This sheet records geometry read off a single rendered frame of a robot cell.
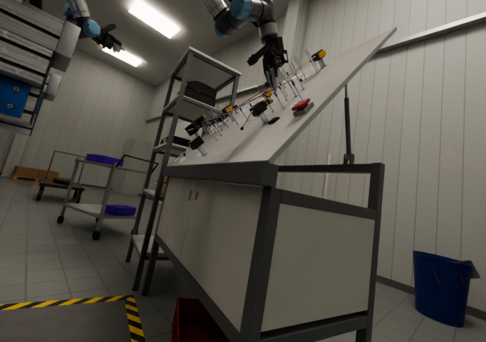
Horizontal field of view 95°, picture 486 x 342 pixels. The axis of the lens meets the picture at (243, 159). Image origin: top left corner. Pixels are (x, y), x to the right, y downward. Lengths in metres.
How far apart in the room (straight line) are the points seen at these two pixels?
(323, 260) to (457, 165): 2.85
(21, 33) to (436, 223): 3.55
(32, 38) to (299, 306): 0.99
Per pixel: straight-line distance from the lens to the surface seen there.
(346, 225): 0.91
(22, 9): 0.80
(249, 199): 0.71
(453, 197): 3.47
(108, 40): 1.77
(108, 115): 11.08
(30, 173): 9.60
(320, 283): 0.86
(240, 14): 0.97
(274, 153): 0.64
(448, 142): 3.61
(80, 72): 11.27
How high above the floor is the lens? 0.76
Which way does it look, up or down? 9 degrees up
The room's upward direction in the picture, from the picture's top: 10 degrees clockwise
